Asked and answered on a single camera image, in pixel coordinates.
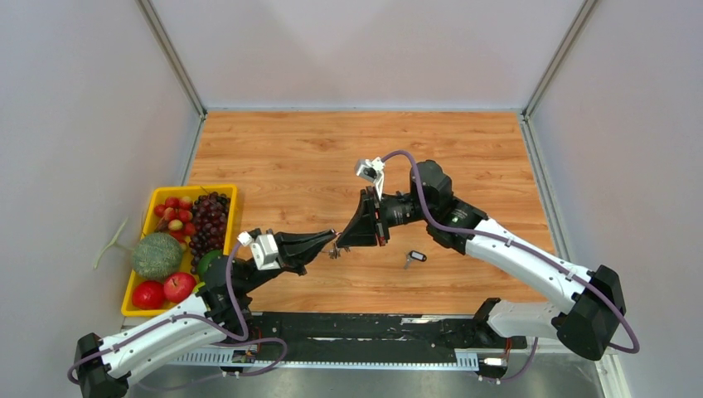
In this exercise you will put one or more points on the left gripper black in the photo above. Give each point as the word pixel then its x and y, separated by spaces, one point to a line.
pixel 298 249

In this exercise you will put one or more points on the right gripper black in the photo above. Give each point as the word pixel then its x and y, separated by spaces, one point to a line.
pixel 366 230

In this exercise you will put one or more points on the metal keyring with keys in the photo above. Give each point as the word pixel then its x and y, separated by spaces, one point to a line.
pixel 335 251

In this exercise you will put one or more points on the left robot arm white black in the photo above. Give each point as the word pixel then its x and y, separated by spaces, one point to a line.
pixel 216 314

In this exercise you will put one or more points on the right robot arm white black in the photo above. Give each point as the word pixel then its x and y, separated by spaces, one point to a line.
pixel 583 307

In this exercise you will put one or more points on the green avocado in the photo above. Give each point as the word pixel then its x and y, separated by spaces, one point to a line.
pixel 205 262

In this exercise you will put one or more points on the dark purple grape bunch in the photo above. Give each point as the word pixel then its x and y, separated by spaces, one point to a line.
pixel 211 212

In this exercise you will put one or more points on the red apple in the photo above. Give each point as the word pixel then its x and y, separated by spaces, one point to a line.
pixel 178 286

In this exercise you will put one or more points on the small red fruits pile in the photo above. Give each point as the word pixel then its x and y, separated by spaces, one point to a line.
pixel 174 217

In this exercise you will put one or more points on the green netted melon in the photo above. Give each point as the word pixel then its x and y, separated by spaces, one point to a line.
pixel 156 256

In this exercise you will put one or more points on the yellow plastic tray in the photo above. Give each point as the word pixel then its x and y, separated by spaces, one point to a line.
pixel 159 197

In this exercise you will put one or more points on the red tomato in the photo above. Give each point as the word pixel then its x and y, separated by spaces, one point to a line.
pixel 149 295

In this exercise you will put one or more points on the green plant stem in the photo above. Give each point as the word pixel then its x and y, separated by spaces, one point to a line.
pixel 113 243

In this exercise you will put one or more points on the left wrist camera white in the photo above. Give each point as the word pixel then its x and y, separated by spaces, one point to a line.
pixel 264 249

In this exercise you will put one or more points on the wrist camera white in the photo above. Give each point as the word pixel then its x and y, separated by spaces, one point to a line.
pixel 373 171
pixel 264 249

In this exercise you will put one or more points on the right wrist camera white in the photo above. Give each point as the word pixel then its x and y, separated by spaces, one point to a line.
pixel 373 171

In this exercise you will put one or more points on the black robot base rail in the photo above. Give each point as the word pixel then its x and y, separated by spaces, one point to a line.
pixel 365 341

